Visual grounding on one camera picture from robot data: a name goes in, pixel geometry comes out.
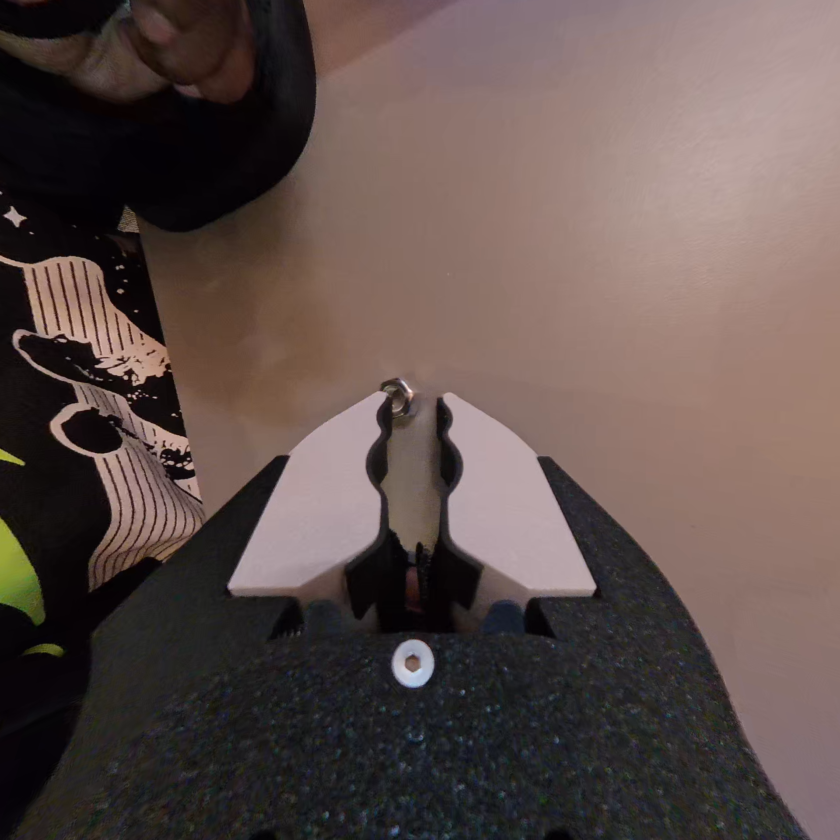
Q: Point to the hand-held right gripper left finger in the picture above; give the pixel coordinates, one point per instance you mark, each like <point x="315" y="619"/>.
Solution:
<point x="315" y="512"/>

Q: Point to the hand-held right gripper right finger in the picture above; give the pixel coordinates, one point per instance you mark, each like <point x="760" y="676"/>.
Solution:
<point x="512" y="512"/>

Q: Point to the silver hex nut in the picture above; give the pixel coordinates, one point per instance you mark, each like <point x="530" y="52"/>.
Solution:
<point x="394" y="385"/>

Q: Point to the person's left hand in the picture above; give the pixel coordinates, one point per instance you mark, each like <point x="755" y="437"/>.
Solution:
<point x="197" y="46"/>

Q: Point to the black printed shirt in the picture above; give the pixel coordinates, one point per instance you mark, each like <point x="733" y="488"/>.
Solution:
<point x="79" y="394"/>

